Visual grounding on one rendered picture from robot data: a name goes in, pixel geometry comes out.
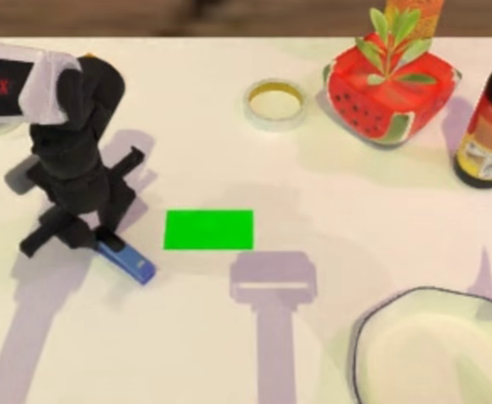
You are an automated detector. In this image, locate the red watermelon print container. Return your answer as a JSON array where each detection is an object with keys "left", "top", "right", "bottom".
[{"left": 322, "top": 32, "right": 463, "bottom": 148}]

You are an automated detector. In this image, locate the orange patterned can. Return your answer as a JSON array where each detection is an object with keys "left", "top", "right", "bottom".
[{"left": 383, "top": 0, "right": 447, "bottom": 44}]

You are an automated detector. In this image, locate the white plate with dark rim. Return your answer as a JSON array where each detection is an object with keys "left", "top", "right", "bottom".
[{"left": 348, "top": 285, "right": 492, "bottom": 404}]

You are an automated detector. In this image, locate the blue rectangular block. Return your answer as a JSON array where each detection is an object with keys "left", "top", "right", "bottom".
[{"left": 95, "top": 228, "right": 157, "bottom": 288}]

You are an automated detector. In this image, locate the white tape roll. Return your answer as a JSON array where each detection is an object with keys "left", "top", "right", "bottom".
[{"left": 242, "top": 77, "right": 308, "bottom": 132}]

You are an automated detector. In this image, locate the dark glass bottle with label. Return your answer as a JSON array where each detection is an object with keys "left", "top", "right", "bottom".
[{"left": 452, "top": 51, "right": 492, "bottom": 190}]

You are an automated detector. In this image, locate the green leafy plant sprig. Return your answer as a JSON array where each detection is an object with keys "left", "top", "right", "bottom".
[{"left": 355, "top": 7, "right": 439, "bottom": 88}]

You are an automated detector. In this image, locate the green rectangular card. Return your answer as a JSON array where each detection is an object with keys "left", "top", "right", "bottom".
[{"left": 163, "top": 209, "right": 255, "bottom": 252}]

